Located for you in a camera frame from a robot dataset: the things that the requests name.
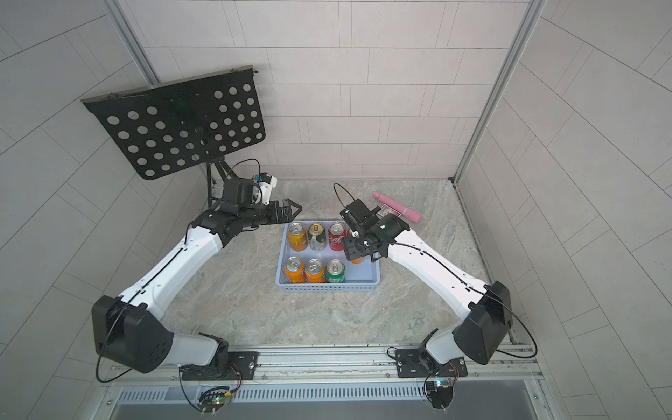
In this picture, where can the green soda can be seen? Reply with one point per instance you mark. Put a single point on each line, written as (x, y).
(335, 272)

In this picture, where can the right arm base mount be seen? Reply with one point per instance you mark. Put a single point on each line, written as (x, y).
(417, 362)

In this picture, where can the right circuit board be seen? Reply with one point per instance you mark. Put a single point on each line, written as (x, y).
(439, 394)

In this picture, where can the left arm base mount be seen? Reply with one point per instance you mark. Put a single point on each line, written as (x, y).
(239, 365)

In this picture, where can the aluminium mounting rail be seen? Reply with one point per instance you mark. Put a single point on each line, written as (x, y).
(277, 365)

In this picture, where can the red cola can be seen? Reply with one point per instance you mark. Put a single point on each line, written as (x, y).
(336, 234)

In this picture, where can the circuit board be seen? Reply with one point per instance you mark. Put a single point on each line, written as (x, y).
(211, 401)
(439, 394)

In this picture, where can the left circuit board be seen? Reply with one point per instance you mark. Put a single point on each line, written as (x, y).
(211, 401)

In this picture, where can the pink cylindrical tube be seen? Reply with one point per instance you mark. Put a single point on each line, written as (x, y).
(407, 212)

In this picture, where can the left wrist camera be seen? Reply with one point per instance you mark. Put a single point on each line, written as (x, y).
(265, 183)

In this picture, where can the green white beer can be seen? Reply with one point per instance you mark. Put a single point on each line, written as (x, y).
(317, 236)

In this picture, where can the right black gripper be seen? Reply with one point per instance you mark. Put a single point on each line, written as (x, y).
(350, 247)

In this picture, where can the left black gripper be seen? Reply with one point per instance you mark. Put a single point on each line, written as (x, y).
(284, 210)

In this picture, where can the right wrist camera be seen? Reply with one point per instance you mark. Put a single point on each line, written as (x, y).
(359, 211)

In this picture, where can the small purple card box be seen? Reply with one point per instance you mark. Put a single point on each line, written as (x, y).
(387, 210)

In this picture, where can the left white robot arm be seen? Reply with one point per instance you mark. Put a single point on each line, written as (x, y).
(128, 328)

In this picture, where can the black perforated music stand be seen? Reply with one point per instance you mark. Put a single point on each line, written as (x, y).
(178, 125)

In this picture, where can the light blue plastic basket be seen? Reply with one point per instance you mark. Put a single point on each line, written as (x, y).
(359, 277)

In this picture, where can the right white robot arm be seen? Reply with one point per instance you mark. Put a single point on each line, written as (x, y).
(484, 310)

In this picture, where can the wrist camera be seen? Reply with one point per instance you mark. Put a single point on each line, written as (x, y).
(265, 183)
(359, 211)

